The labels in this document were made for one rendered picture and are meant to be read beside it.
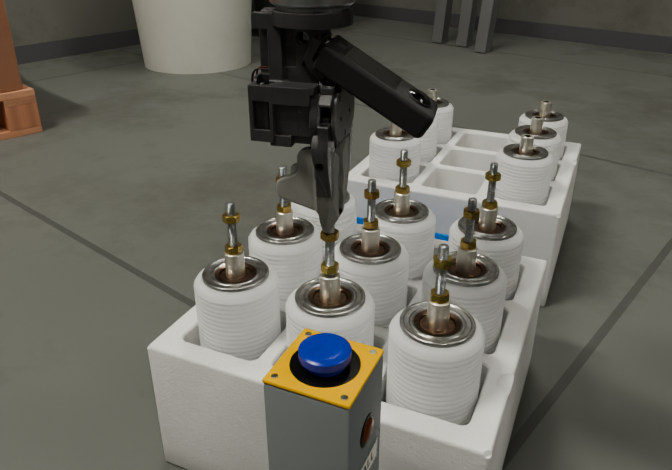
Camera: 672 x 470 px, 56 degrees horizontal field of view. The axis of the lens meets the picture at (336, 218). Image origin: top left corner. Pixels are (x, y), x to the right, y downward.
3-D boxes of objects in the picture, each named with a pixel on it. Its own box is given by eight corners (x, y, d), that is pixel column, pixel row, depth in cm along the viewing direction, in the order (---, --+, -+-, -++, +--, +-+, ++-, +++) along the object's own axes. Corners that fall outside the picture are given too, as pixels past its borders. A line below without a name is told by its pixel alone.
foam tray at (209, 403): (530, 361, 97) (547, 259, 89) (472, 583, 65) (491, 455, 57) (304, 303, 111) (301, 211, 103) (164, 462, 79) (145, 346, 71)
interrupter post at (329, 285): (315, 296, 68) (315, 270, 66) (335, 292, 69) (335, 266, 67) (324, 308, 66) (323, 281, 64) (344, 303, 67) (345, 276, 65)
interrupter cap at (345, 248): (379, 232, 81) (379, 227, 81) (413, 257, 76) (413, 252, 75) (328, 245, 78) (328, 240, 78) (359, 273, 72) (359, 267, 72)
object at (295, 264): (321, 367, 85) (320, 249, 77) (250, 366, 85) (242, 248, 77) (324, 325, 93) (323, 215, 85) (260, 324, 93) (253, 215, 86)
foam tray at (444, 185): (568, 219, 142) (581, 143, 134) (544, 308, 110) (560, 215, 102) (403, 190, 156) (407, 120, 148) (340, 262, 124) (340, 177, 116)
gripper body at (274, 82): (278, 124, 64) (273, 1, 59) (360, 131, 62) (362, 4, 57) (249, 148, 58) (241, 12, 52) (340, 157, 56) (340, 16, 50)
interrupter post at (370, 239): (373, 245, 78) (373, 221, 77) (383, 253, 76) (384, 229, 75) (356, 249, 77) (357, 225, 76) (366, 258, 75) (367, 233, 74)
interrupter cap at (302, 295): (284, 290, 69) (284, 284, 69) (347, 275, 72) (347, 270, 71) (310, 327, 63) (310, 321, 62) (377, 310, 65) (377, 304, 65)
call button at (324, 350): (359, 360, 49) (359, 338, 48) (338, 392, 45) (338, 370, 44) (313, 347, 50) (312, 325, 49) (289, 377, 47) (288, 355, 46)
